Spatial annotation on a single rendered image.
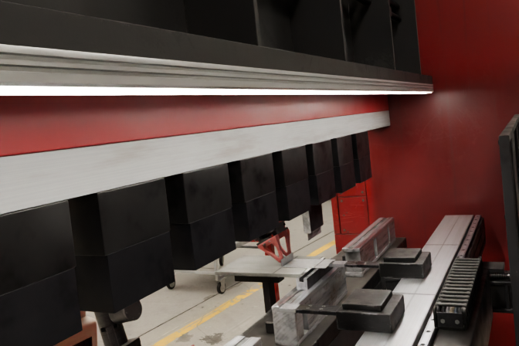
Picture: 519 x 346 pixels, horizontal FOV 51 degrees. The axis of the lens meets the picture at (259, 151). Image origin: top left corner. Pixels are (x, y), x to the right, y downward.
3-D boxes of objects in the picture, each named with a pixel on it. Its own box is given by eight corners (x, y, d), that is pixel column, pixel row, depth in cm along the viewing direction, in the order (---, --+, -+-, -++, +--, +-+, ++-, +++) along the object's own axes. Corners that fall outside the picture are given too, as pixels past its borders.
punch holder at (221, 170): (199, 248, 108) (190, 165, 107) (237, 248, 104) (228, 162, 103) (153, 269, 95) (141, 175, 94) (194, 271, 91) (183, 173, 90)
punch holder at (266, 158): (246, 226, 126) (239, 155, 125) (279, 225, 122) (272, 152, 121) (212, 242, 113) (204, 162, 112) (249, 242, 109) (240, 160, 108)
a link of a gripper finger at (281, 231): (301, 249, 160) (285, 222, 162) (291, 256, 154) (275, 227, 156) (283, 259, 163) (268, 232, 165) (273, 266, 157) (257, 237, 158)
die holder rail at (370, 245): (381, 240, 225) (379, 217, 225) (395, 240, 222) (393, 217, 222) (344, 276, 180) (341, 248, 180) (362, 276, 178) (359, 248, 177)
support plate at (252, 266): (244, 258, 172) (244, 255, 172) (323, 259, 161) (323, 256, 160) (215, 275, 156) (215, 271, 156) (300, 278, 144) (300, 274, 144)
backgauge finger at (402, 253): (337, 263, 157) (336, 245, 156) (432, 265, 145) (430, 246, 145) (323, 276, 146) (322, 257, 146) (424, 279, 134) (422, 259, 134)
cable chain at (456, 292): (458, 270, 133) (456, 254, 133) (483, 271, 131) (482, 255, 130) (434, 329, 100) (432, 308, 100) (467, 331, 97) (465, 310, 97)
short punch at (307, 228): (317, 232, 156) (314, 199, 156) (324, 232, 155) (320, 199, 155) (304, 240, 147) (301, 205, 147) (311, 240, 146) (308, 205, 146)
